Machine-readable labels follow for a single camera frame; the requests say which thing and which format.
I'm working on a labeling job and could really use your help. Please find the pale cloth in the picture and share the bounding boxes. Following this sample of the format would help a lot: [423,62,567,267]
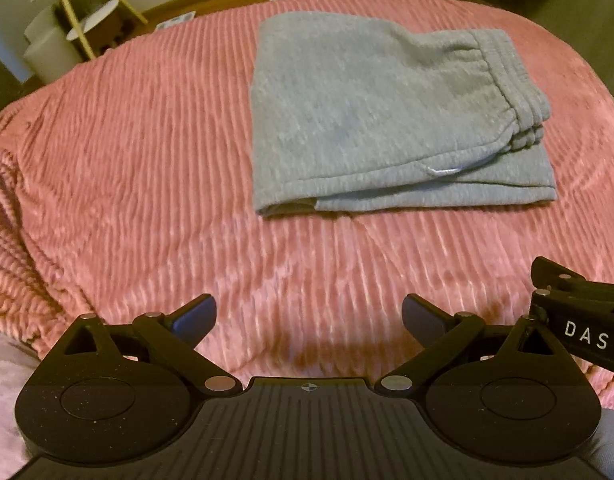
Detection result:
[0,330,40,466]

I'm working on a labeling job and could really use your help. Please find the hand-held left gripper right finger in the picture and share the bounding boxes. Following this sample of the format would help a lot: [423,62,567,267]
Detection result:
[379,294,583,396]

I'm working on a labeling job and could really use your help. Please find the white cylindrical bin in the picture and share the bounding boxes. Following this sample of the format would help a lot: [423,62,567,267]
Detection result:
[23,7,84,86]

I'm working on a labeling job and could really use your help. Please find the grey pants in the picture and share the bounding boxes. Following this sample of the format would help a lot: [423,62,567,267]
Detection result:
[249,14,558,218]

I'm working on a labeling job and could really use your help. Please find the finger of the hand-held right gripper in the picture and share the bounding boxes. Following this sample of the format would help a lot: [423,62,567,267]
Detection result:
[531,256,614,295]
[530,287,614,317]

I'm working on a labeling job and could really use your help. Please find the white printed packet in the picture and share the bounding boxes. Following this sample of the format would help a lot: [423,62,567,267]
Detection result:
[156,11,196,32]

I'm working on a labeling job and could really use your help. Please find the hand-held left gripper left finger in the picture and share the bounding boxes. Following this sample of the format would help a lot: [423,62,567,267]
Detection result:
[39,294,245,396]

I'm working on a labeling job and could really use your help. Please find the white tiered table gold legs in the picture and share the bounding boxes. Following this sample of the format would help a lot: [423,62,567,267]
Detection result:
[29,0,150,61]

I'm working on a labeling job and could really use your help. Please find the pink ribbed blanket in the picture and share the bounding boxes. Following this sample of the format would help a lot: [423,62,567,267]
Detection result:
[0,0,614,416]

